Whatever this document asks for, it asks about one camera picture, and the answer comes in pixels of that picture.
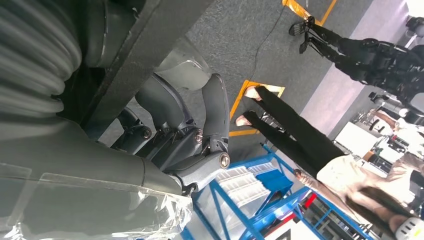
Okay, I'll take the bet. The black humanoid robot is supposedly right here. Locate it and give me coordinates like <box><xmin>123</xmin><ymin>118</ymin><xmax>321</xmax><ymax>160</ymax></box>
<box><xmin>288</xmin><ymin>15</ymin><xmax>424</xmax><ymax>112</ymax></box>

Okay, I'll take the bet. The thin black floor cable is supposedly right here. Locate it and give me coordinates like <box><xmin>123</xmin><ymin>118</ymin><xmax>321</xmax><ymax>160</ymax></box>
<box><xmin>248</xmin><ymin>4</ymin><xmax>287</xmax><ymax>82</ymax></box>

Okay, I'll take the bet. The person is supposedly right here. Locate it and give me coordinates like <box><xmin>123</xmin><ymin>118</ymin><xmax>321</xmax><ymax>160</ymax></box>
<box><xmin>235</xmin><ymin>85</ymin><xmax>424</xmax><ymax>240</ymax></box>

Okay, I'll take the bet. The blue metal shelf rack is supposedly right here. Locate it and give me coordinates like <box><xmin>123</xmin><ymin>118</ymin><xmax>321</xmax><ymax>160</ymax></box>
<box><xmin>180</xmin><ymin>144</ymin><xmax>375</xmax><ymax>240</ymax></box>

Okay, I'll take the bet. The blue plastic bin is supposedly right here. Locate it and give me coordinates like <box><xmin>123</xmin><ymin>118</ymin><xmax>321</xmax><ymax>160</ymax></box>
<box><xmin>255</xmin><ymin>165</ymin><xmax>294</xmax><ymax>200</ymax></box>

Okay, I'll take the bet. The white perforated device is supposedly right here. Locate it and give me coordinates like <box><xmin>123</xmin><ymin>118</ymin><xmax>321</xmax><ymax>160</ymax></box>
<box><xmin>395</xmin><ymin>216</ymin><xmax>424</xmax><ymax>240</ymax></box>

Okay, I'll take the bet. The red barrier belt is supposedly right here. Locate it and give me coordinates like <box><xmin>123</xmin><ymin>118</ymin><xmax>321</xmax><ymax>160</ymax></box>
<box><xmin>263</xmin><ymin>193</ymin><xmax>318</xmax><ymax>237</ymax></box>

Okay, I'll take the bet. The white plastic bin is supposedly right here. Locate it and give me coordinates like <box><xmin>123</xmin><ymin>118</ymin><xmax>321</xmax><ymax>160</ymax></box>
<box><xmin>215</xmin><ymin>165</ymin><xmax>271</xmax><ymax>208</ymax></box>

